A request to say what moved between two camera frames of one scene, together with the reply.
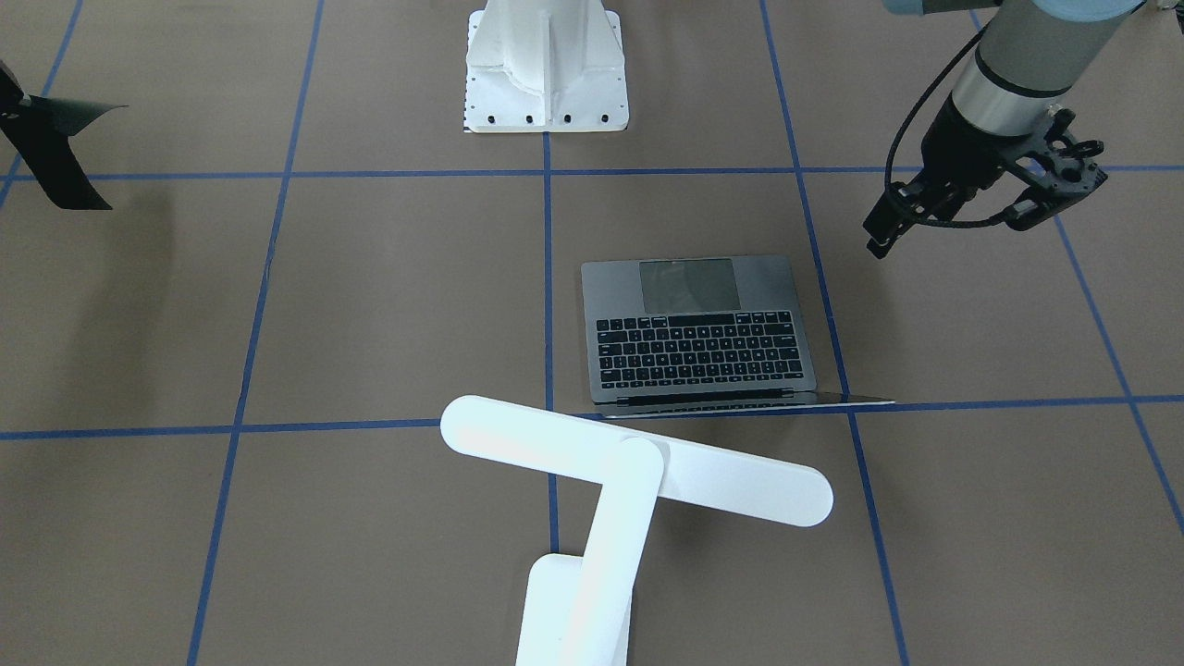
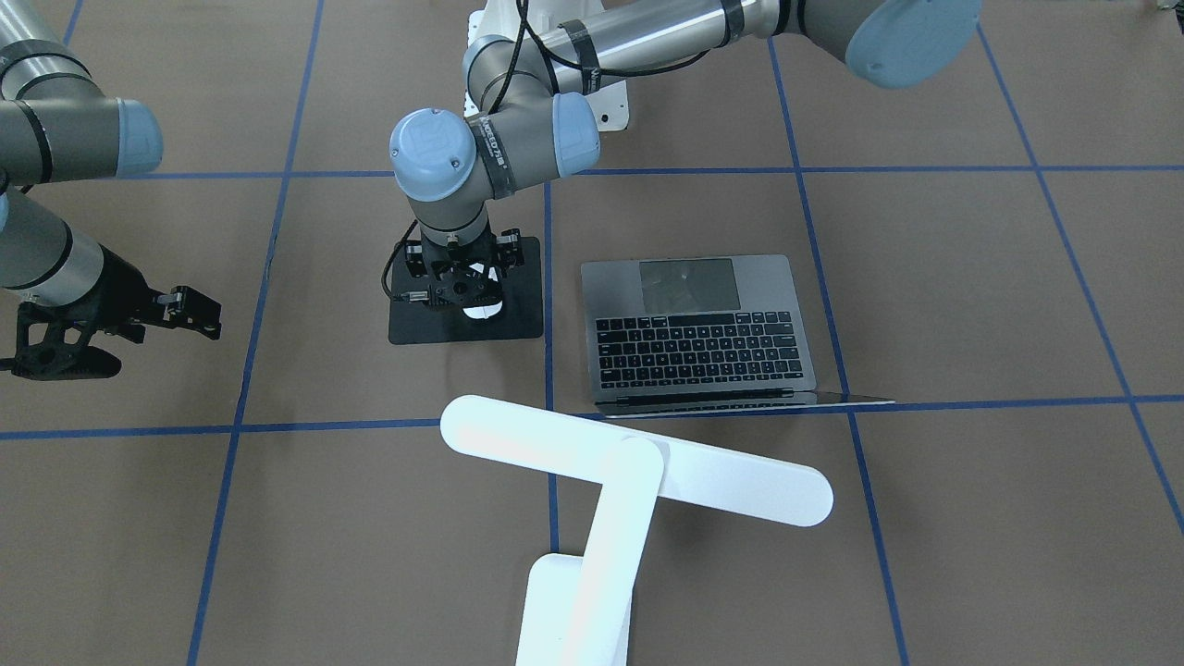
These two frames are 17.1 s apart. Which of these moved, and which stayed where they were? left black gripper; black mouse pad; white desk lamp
Moved: left black gripper; black mouse pad
Stayed: white desk lamp
